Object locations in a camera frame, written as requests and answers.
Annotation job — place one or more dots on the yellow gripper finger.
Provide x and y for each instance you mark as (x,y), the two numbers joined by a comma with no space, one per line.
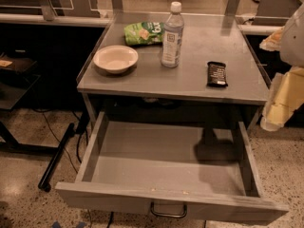
(285,97)
(273,41)

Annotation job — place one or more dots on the white bowl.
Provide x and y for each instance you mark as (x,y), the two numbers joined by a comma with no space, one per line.
(115,59)

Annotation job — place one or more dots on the black rxbar chocolate bar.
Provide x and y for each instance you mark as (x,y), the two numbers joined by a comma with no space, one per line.
(216,74)

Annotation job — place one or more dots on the clear plastic water bottle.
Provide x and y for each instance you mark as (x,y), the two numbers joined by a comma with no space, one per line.
(172,37)

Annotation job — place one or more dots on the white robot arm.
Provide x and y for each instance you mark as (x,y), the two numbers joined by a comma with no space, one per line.
(292,40)

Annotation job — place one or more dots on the black floor pole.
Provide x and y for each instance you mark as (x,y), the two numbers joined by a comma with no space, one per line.
(44,181)

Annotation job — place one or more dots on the grey open top drawer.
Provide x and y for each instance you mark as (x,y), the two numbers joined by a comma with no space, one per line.
(127,166)

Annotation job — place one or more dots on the green snack bag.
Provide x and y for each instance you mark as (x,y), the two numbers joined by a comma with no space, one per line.
(143,33)

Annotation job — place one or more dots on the black metal drawer handle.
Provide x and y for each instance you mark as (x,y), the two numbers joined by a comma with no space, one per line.
(168,211)

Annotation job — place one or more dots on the dark side shelf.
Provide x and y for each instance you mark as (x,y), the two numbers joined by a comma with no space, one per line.
(17,77)

